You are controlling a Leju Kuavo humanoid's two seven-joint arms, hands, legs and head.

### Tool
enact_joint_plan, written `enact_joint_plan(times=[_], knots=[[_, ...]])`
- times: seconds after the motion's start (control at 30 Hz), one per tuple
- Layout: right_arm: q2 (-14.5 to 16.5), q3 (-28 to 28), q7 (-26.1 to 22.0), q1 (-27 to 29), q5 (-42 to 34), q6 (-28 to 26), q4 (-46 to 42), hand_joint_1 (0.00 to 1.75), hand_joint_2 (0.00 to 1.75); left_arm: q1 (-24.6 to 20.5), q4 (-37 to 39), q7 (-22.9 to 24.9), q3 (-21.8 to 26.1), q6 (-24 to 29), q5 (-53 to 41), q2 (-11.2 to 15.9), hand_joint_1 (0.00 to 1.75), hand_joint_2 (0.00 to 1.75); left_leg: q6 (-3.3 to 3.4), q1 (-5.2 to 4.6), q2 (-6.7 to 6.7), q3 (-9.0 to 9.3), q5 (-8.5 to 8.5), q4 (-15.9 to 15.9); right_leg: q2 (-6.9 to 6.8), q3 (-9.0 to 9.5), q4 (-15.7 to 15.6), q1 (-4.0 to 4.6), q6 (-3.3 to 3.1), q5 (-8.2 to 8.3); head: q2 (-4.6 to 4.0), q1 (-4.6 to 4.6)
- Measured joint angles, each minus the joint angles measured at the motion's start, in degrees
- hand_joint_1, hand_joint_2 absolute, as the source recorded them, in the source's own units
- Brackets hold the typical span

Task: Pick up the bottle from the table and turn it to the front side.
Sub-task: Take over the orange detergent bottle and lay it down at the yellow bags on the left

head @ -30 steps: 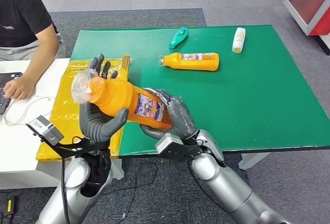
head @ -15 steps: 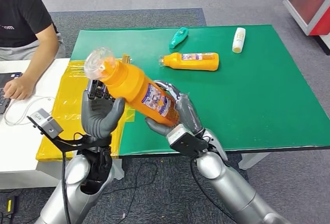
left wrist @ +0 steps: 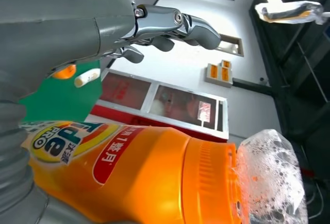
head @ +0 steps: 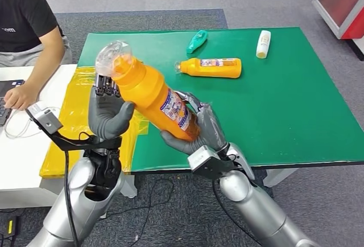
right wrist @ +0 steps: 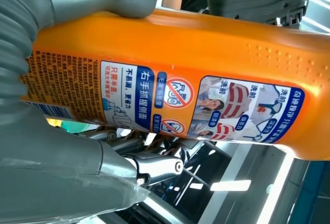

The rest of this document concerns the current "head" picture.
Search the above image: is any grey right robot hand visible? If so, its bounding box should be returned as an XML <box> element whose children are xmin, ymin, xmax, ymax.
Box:
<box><xmin>160</xmin><ymin>90</ymin><xmax>230</xmax><ymax>155</ymax></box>

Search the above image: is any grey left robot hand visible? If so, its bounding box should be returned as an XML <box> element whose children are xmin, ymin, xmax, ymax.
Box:
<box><xmin>87</xmin><ymin>72</ymin><xmax>136</xmax><ymax>141</ymax></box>

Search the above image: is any orange bottle with clear cap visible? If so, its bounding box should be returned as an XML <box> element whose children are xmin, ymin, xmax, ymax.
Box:
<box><xmin>95</xmin><ymin>40</ymin><xmax>201</xmax><ymax>143</ymax></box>
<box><xmin>175</xmin><ymin>57</ymin><xmax>243</xmax><ymax>79</ymax></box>

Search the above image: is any teal plastic bottle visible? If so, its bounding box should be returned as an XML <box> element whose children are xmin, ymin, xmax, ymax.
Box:
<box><xmin>186</xmin><ymin>29</ymin><xmax>209</xmax><ymax>55</ymax></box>

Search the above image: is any white plastic bottle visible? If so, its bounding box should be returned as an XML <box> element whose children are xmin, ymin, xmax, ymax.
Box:
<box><xmin>255</xmin><ymin>30</ymin><xmax>272</xmax><ymax>59</ymax></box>

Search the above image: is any yellow plastic sheet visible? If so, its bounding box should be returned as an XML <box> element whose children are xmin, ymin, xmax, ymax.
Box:
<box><xmin>39</xmin><ymin>66</ymin><xmax>150</xmax><ymax>179</ymax></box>

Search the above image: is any white table leg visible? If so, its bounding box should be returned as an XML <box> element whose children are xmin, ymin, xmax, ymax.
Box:
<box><xmin>119</xmin><ymin>174</ymin><xmax>138</xmax><ymax>200</ymax></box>
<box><xmin>263</xmin><ymin>168</ymin><xmax>298</xmax><ymax>188</ymax></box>

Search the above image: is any green table mat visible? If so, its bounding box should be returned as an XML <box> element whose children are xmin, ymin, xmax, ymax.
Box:
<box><xmin>78</xmin><ymin>27</ymin><xmax>364</xmax><ymax>173</ymax></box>

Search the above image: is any person's hand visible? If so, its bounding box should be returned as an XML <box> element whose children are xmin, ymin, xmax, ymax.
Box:
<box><xmin>3</xmin><ymin>84</ymin><xmax>39</xmax><ymax>111</ymax></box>

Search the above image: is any white table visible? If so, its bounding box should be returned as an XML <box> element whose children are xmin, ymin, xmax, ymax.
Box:
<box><xmin>0</xmin><ymin>64</ymin><xmax>137</xmax><ymax>210</ymax></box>

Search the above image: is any black laptop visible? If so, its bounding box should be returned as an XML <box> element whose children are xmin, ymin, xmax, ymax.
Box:
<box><xmin>0</xmin><ymin>80</ymin><xmax>26</xmax><ymax>127</ymax></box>

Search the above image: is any person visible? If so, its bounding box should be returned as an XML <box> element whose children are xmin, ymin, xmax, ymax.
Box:
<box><xmin>0</xmin><ymin>0</ymin><xmax>73</xmax><ymax>68</ymax></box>

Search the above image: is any black adapter with yellow label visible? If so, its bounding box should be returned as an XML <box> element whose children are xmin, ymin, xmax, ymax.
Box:
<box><xmin>5</xmin><ymin>217</ymin><xmax>19</xmax><ymax>244</ymax></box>

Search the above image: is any red and white cabinet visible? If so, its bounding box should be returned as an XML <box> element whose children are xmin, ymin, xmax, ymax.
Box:
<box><xmin>312</xmin><ymin>0</ymin><xmax>364</xmax><ymax>41</ymax></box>

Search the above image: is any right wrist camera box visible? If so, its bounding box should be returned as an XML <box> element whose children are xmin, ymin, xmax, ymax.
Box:
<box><xmin>188</xmin><ymin>145</ymin><xmax>237</xmax><ymax>180</ymax></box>

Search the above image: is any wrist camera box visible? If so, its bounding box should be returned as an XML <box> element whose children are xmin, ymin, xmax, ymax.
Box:
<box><xmin>188</xmin><ymin>145</ymin><xmax>237</xmax><ymax>180</ymax></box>
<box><xmin>26</xmin><ymin>102</ymin><xmax>63</xmax><ymax>136</ymax></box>

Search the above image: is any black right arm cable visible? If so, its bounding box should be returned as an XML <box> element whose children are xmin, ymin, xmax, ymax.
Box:
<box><xmin>212</xmin><ymin>178</ymin><xmax>264</xmax><ymax>247</ymax></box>

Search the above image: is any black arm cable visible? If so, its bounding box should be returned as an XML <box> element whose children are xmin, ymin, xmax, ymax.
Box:
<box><xmin>212</xmin><ymin>178</ymin><xmax>264</xmax><ymax>247</ymax></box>
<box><xmin>63</xmin><ymin>150</ymin><xmax>81</xmax><ymax>247</ymax></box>

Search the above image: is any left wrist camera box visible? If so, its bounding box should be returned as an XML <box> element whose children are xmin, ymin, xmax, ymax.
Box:
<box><xmin>26</xmin><ymin>102</ymin><xmax>63</xmax><ymax>136</ymax></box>

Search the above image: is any black floor cable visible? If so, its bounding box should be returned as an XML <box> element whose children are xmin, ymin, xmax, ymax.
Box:
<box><xmin>108</xmin><ymin>178</ymin><xmax>175</xmax><ymax>244</ymax></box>

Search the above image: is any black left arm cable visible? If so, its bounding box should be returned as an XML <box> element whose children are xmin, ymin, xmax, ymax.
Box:
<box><xmin>63</xmin><ymin>150</ymin><xmax>81</xmax><ymax>247</ymax></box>

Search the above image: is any white cable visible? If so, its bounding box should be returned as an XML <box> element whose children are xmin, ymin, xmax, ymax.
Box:
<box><xmin>4</xmin><ymin>105</ymin><xmax>62</xmax><ymax>139</ymax></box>

